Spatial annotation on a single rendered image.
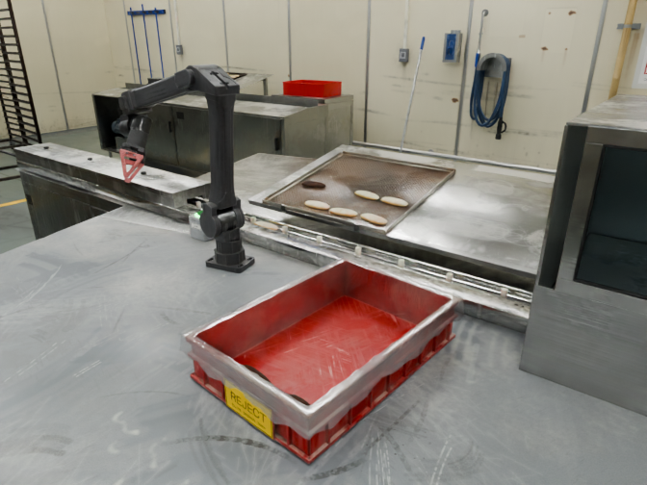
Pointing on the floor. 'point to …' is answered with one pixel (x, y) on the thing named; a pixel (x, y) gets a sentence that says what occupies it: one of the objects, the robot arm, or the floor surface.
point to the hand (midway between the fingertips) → (127, 177)
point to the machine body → (61, 203)
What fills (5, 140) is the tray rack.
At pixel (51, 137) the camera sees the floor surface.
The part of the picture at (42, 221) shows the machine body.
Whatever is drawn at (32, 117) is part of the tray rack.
